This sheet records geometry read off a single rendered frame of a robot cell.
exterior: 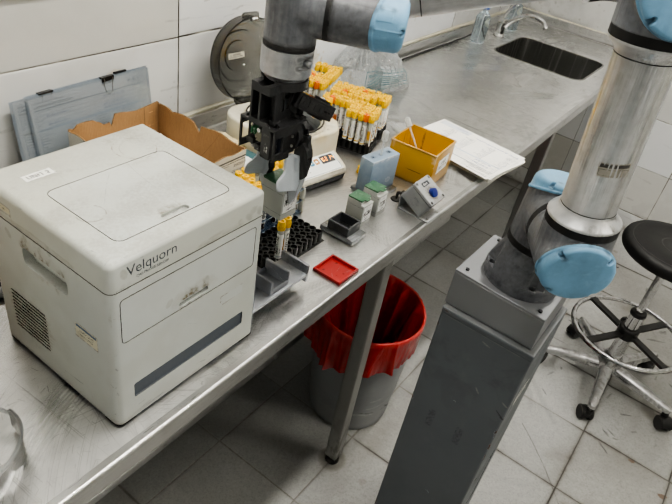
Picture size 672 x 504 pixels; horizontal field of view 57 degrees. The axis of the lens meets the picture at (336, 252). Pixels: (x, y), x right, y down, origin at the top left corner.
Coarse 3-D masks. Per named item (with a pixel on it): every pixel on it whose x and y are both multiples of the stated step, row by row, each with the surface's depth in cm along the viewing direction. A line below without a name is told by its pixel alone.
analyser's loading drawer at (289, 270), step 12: (288, 252) 120; (276, 264) 115; (288, 264) 120; (300, 264) 119; (264, 276) 116; (276, 276) 116; (288, 276) 114; (300, 276) 118; (264, 288) 112; (276, 288) 112; (288, 288) 115; (264, 300) 111
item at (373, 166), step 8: (376, 152) 152; (384, 152) 152; (392, 152) 153; (368, 160) 148; (376, 160) 148; (384, 160) 150; (392, 160) 152; (360, 168) 151; (368, 168) 149; (376, 168) 149; (384, 168) 152; (392, 168) 154; (360, 176) 152; (368, 176) 150; (376, 176) 151; (384, 176) 154; (392, 176) 156; (360, 184) 152; (384, 184) 156
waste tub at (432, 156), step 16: (416, 128) 169; (400, 144) 159; (416, 144) 171; (432, 144) 169; (448, 144) 166; (400, 160) 161; (416, 160) 159; (432, 160) 156; (448, 160) 166; (400, 176) 164; (416, 176) 161; (432, 176) 160
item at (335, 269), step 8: (336, 256) 130; (320, 264) 128; (328, 264) 129; (336, 264) 129; (344, 264) 130; (320, 272) 126; (328, 272) 127; (336, 272) 127; (344, 272) 127; (352, 272) 127; (336, 280) 124; (344, 280) 125
